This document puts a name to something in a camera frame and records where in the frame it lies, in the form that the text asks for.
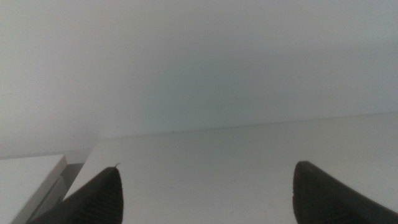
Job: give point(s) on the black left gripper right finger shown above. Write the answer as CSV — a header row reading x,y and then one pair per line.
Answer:
x,y
323,202

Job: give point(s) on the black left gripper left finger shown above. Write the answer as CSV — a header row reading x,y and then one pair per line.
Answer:
x,y
96,199

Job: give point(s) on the white side table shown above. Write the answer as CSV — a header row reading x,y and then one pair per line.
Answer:
x,y
21,183

